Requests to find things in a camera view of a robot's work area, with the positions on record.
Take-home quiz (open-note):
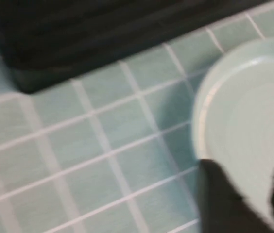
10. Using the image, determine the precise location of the light blue plate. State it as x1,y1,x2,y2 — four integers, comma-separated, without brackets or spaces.
191,38,274,233

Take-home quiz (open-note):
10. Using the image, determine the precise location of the black plastic drip tray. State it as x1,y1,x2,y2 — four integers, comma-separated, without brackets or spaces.
0,0,274,95

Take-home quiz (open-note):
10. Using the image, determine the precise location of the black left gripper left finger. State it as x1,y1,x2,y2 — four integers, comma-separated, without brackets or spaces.
197,158,274,233

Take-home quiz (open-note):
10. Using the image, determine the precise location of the green checked tablecloth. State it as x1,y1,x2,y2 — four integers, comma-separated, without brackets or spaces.
0,0,274,233

